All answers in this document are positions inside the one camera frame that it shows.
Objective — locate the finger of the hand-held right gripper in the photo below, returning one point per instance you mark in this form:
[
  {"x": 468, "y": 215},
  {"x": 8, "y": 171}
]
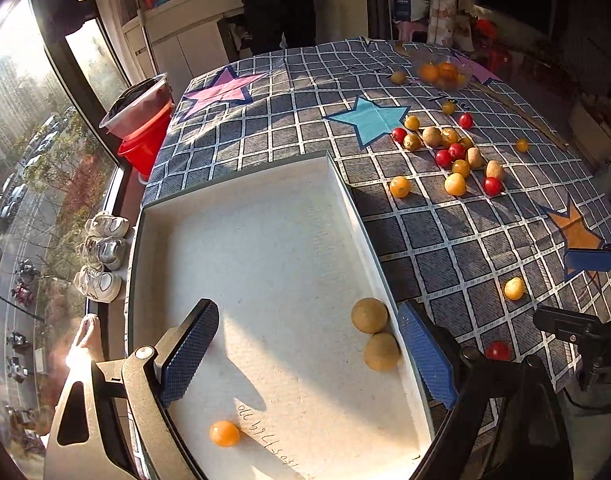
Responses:
[
  {"x": 560, "y": 321},
  {"x": 588, "y": 261}
]

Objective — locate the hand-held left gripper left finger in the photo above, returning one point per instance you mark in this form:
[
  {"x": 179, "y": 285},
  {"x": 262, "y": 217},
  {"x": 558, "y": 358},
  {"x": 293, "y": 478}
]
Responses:
[{"x": 185, "y": 355}]

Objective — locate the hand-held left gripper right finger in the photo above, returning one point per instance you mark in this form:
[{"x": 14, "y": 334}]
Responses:
[{"x": 428, "y": 355}]

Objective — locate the brown kiwi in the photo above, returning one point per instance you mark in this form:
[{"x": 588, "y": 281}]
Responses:
[
  {"x": 432, "y": 136},
  {"x": 495, "y": 170},
  {"x": 474, "y": 157},
  {"x": 382, "y": 352},
  {"x": 369, "y": 315},
  {"x": 412, "y": 142}
]

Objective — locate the white shallow box tray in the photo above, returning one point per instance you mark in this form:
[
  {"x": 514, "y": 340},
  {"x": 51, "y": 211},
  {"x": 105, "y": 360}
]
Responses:
[{"x": 285, "y": 285}]

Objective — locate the orange kumquat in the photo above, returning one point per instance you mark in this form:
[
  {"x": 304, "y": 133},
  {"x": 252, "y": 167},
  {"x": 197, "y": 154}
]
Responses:
[
  {"x": 455, "y": 184},
  {"x": 467, "y": 142},
  {"x": 514, "y": 288},
  {"x": 224, "y": 433},
  {"x": 411, "y": 122},
  {"x": 460, "y": 167},
  {"x": 448, "y": 108},
  {"x": 522, "y": 145},
  {"x": 400, "y": 186},
  {"x": 398, "y": 77},
  {"x": 449, "y": 136}
]

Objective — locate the red cherry tomato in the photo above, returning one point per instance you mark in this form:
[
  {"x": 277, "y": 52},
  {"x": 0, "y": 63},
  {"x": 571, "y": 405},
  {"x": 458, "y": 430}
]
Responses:
[
  {"x": 465, "y": 120},
  {"x": 456, "y": 150},
  {"x": 492, "y": 185},
  {"x": 443, "y": 158},
  {"x": 399, "y": 134},
  {"x": 498, "y": 350}
]

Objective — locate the white sneaker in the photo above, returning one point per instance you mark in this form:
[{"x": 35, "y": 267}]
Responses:
[
  {"x": 105, "y": 225},
  {"x": 98, "y": 284},
  {"x": 105, "y": 251}
]

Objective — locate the wooden stick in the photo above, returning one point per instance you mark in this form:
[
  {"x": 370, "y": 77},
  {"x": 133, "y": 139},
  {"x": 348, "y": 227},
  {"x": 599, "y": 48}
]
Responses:
[{"x": 525, "y": 112}]

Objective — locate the red plastic bucket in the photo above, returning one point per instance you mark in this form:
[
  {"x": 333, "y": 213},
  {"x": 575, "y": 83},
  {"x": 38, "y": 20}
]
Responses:
[{"x": 145, "y": 145}]

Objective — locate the clear glass bowl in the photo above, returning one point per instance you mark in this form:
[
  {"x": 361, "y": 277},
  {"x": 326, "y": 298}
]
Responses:
[{"x": 464, "y": 80}]

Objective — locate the red plastic stool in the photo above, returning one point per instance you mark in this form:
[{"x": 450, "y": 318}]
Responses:
[{"x": 493, "y": 55}]

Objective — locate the orange mandarin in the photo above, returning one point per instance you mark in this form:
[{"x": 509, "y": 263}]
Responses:
[
  {"x": 448, "y": 70},
  {"x": 429, "y": 72}
]

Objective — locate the clear plastic storage tub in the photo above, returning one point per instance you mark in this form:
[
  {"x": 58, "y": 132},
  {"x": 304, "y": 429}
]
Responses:
[{"x": 135, "y": 105}]

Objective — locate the grey checked star tablecloth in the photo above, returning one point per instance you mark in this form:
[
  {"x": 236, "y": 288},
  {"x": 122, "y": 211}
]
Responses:
[{"x": 285, "y": 110}]

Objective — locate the floral cloth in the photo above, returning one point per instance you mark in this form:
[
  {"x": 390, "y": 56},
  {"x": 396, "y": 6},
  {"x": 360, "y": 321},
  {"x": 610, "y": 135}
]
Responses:
[{"x": 441, "y": 12}]

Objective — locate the pink plastic stool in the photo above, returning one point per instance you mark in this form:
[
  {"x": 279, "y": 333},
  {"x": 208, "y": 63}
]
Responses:
[{"x": 410, "y": 29}]

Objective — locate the blue and white bag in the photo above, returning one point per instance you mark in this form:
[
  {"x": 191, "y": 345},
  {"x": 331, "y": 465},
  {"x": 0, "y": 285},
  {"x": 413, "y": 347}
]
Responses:
[{"x": 410, "y": 2}]

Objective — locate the white cabinet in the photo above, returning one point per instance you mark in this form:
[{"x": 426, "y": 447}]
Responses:
[{"x": 185, "y": 35}]

